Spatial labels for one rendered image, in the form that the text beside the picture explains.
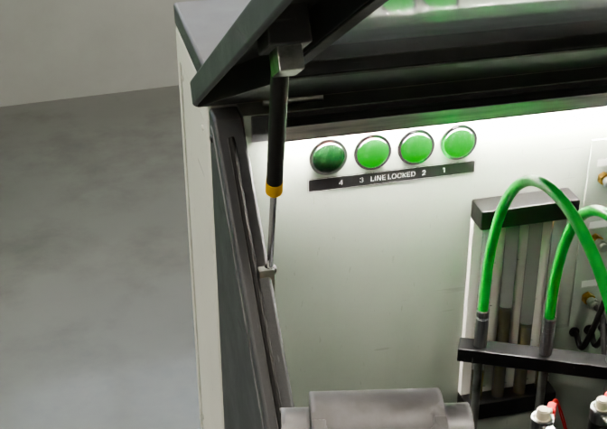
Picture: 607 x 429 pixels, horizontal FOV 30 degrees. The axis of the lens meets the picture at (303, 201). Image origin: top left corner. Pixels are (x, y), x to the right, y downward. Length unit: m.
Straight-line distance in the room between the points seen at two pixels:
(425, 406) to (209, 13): 1.07
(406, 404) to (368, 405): 0.02
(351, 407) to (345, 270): 0.93
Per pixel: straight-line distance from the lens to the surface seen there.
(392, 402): 0.65
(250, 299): 1.35
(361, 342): 1.65
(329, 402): 0.65
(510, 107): 1.50
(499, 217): 1.47
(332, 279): 1.57
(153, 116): 5.03
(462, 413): 0.66
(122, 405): 3.30
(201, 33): 1.56
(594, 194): 1.66
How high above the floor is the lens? 2.03
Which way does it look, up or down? 28 degrees down
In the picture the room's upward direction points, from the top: straight up
